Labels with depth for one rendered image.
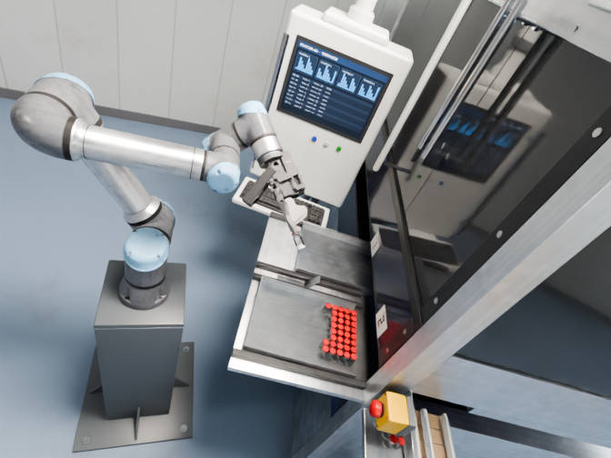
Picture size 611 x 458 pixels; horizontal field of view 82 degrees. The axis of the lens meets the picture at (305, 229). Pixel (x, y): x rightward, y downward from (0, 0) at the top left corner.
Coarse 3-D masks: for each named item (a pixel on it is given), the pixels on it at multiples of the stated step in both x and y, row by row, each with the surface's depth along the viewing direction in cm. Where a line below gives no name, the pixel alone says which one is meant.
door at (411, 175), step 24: (480, 0) 109; (480, 24) 104; (456, 48) 115; (504, 48) 87; (456, 72) 109; (432, 96) 123; (456, 96) 104; (480, 96) 91; (408, 120) 140; (432, 120) 117; (456, 120) 100; (408, 144) 131; (408, 168) 124; (432, 168) 106; (408, 192) 118
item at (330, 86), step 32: (288, 32) 133; (320, 32) 131; (352, 32) 130; (384, 32) 134; (288, 64) 140; (320, 64) 137; (352, 64) 135; (384, 64) 134; (288, 96) 148; (320, 96) 145; (352, 96) 143; (384, 96) 141; (288, 128) 157; (320, 128) 154; (352, 128) 151; (320, 160) 164; (352, 160) 161; (320, 192) 175
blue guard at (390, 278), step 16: (384, 144) 160; (368, 160) 178; (384, 160) 152; (368, 176) 169; (384, 176) 145; (368, 192) 161; (384, 192) 139; (384, 208) 134; (384, 224) 128; (384, 240) 124; (384, 256) 119; (400, 256) 106; (384, 272) 115; (400, 272) 103; (384, 288) 111; (400, 288) 100; (400, 304) 97; (400, 320) 94; (384, 336) 101
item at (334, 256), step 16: (304, 224) 143; (304, 240) 141; (320, 240) 144; (336, 240) 148; (352, 240) 148; (304, 256) 135; (320, 256) 137; (336, 256) 140; (352, 256) 143; (368, 256) 147; (304, 272) 126; (320, 272) 131; (336, 272) 134; (352, 272) 137; (368, 272) 140; (368, 288) 133
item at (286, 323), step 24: (264, 288) 118; (288, 288) 119; (264, 312) 111; (288, 312) 114; (312, 312) 117; (264, 336) 105; (288, 336) 108; (312, 336) 110; (288, 360) 100; (312, 360) 104
